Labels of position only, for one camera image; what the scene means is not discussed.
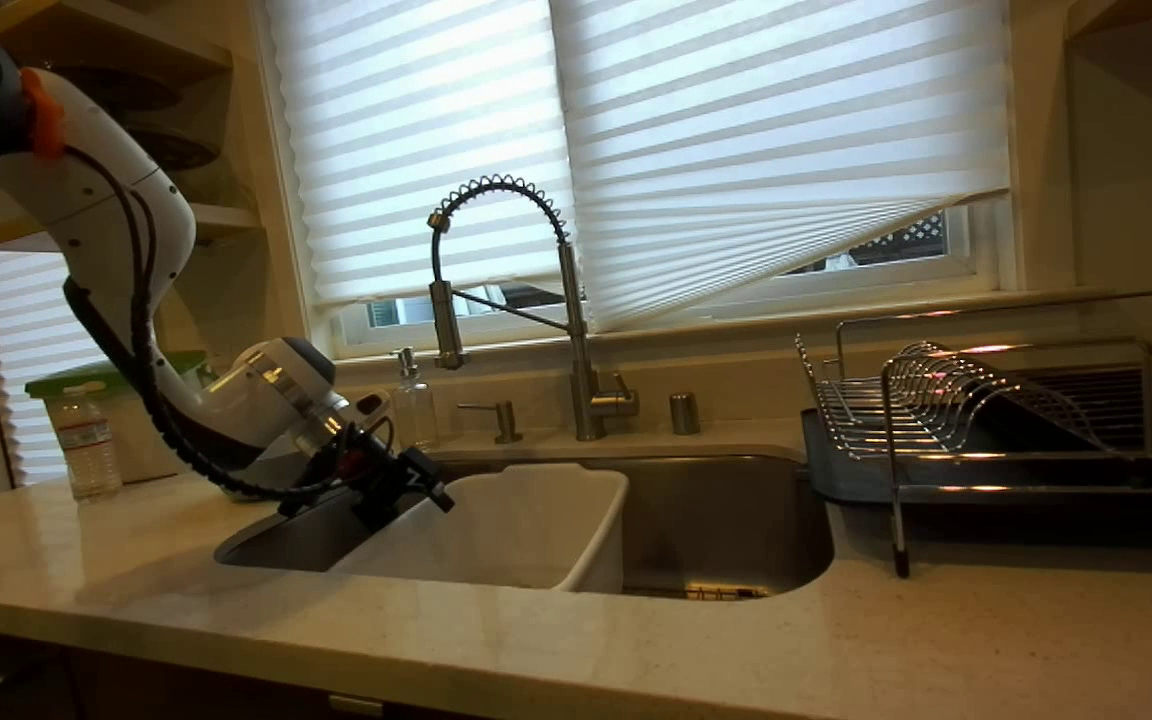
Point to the wooden wall shelf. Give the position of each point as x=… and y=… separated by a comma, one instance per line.
x=138, y=53

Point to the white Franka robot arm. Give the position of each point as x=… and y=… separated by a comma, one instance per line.
x=110, y=203

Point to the black dish rack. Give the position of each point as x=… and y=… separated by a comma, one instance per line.
x=1000, y=442

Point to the stainless steel sink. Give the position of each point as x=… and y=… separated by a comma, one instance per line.
x=723, y=520

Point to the white plastic dish tub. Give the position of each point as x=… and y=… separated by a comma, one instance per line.
x=510, y=526

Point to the chrome spring faucet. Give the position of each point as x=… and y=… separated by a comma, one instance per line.
x=578, y=345

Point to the white window frame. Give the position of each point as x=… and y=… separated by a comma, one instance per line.
x=897, y=287

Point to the small metal counter button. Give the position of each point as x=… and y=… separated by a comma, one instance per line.
x=507, y=423

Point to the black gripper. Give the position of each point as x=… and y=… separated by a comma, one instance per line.
x=358, y=453

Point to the clear soap dispenser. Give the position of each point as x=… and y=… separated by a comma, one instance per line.
x=413, y=393

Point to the clear water bottle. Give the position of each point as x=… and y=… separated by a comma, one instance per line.
x=89, y=447

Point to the clear plastic container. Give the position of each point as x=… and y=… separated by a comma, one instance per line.
x=151, y=442

